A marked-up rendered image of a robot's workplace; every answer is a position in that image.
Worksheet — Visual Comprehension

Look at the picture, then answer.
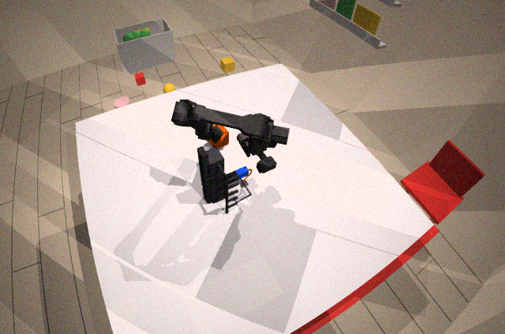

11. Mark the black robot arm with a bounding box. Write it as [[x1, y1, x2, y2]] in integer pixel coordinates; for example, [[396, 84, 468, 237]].
[[171, 99, 290, 150]]

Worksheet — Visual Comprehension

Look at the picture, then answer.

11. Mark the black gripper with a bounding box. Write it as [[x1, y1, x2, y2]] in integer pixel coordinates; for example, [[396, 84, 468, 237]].
[[237, 133, 277, 174]]

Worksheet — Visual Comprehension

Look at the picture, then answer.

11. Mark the black power strip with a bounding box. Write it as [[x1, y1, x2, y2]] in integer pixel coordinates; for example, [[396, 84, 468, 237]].
[[197, 146, 226, 204]]

